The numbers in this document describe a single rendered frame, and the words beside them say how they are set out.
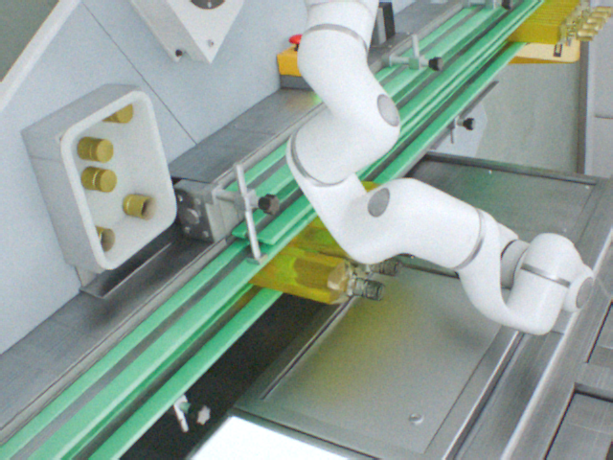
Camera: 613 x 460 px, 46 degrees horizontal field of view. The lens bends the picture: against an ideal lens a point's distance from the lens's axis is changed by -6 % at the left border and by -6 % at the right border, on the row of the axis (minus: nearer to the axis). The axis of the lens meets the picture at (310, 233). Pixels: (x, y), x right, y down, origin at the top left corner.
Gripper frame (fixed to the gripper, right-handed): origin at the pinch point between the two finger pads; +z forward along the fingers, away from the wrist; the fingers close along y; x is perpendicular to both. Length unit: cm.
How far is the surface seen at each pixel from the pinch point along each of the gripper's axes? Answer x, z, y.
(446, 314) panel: 3.8, -4.8, -12.6
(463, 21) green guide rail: -64, 41, 13
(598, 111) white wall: -531, 240, -230
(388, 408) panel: 26.3, -11.9, -12.5
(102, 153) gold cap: 42, 24, 27
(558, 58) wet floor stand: -286, 142, -84
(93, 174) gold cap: 43, 25, 24
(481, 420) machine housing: 18.1, -23.0, -14.9
